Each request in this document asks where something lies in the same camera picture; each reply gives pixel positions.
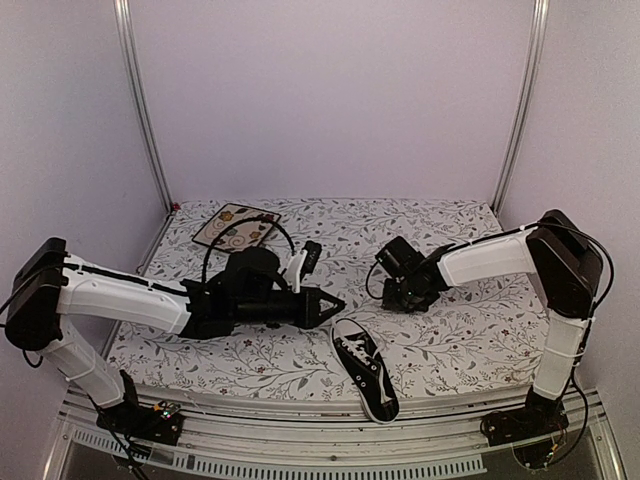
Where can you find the black canvas sneaker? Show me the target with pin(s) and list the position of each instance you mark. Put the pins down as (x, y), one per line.
(381, 414)

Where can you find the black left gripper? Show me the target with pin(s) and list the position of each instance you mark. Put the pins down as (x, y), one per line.
(310, 313)

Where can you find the aluminium front rail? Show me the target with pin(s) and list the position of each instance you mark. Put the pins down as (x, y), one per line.
(227, 437)

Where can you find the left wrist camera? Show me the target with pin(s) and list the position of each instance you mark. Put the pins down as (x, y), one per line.
(301, 264)

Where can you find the floral patterned table mat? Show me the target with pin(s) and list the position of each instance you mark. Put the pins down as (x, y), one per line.
(479, 337)

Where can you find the right aluminium frame post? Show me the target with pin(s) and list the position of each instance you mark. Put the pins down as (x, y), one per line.
(532, 64)

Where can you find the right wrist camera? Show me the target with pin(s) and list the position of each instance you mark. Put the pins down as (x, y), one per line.
(398, 258)

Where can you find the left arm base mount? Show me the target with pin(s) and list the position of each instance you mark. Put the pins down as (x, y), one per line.
(144, 423)

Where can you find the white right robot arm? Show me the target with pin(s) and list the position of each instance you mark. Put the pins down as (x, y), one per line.
(567, 262)

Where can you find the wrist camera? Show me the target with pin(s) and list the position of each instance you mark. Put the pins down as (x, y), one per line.
(398, 258)
(301, 264)

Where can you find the square floral ceramic plate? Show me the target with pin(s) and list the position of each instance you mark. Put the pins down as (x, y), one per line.
(246, 231)

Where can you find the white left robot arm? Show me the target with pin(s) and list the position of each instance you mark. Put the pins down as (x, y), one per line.
(54, 286)

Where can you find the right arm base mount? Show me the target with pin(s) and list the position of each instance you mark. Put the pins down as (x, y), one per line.
(536, 431)

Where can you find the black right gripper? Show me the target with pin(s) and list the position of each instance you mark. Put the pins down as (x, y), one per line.
(390, 303)

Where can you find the aluminium frame post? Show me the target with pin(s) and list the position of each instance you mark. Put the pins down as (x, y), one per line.
(532, 64)
(126, 35)

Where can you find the left aluminium frame post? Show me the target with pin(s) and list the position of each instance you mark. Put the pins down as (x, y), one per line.
(126, 35)

